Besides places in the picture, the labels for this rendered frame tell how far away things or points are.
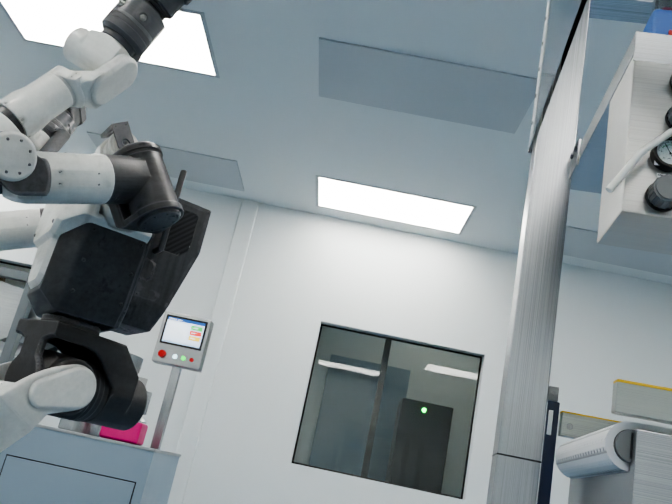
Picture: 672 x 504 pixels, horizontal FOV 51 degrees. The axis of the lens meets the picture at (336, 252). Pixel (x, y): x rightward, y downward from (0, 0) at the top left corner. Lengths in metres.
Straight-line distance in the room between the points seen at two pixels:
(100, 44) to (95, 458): 2.04
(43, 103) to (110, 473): 2.02
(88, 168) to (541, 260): 0.76
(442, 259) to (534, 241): 4.91
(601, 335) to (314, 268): 2.41
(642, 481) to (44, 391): 1.02
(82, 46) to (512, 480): 0.99
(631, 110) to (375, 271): 5.13
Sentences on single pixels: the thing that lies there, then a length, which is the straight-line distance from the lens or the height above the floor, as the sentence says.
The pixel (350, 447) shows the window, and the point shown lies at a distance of 5.77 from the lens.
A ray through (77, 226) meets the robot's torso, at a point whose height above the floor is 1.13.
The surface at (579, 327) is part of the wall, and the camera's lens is 6.17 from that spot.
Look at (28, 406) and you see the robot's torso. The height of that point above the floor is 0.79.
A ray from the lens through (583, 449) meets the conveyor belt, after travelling 0.89.
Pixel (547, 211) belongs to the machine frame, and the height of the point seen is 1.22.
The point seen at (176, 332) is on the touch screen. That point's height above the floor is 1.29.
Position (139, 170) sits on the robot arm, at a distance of 1.34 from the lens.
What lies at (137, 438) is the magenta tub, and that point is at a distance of 3.05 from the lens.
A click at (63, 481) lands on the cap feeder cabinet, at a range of 3.10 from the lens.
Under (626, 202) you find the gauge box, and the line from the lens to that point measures 0.82.
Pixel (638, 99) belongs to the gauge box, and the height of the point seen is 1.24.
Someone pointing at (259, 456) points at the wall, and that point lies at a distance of 5.68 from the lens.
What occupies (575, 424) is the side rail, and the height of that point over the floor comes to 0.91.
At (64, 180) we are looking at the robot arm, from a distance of 1.27.
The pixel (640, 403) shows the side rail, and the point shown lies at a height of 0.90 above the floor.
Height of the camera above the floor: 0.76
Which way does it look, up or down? 18 degrees up
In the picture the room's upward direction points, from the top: 12 degrees clockwise
